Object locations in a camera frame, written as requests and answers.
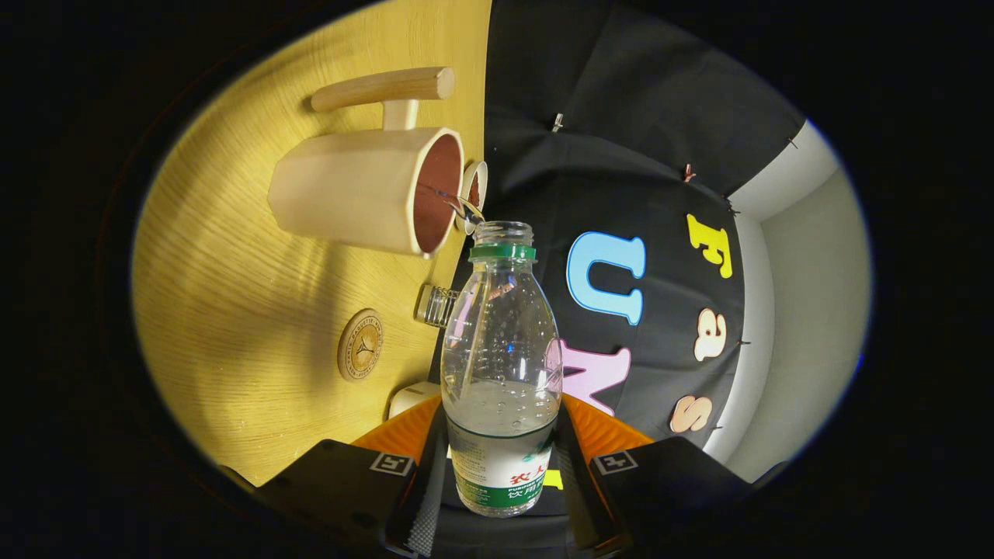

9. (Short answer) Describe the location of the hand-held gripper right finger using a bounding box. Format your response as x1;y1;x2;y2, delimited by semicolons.
553;394;752;558

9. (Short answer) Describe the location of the cream cup with wooden handle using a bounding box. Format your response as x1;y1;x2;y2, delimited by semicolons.
268;66;465;259

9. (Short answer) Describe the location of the ribbed clear glass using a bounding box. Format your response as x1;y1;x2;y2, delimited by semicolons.
414;283;461;328

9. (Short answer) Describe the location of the white round plate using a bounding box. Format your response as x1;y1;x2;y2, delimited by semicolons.
463;161;489;236

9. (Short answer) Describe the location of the black backdrop cloth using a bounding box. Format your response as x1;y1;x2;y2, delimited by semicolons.
429;0;808;559

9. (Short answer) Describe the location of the clear plastic juice bottle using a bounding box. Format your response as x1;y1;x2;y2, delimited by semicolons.
440;220;564;519

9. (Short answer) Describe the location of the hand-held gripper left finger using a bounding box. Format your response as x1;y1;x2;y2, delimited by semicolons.
252;394;450;558

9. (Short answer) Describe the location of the wooden table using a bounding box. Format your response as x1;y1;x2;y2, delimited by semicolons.
130;0;493;486

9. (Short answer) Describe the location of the white toaster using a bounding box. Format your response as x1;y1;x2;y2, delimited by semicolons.
388;380;443;420

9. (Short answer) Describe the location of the round wooden coaster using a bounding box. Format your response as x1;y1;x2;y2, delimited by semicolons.
337;308;384;382

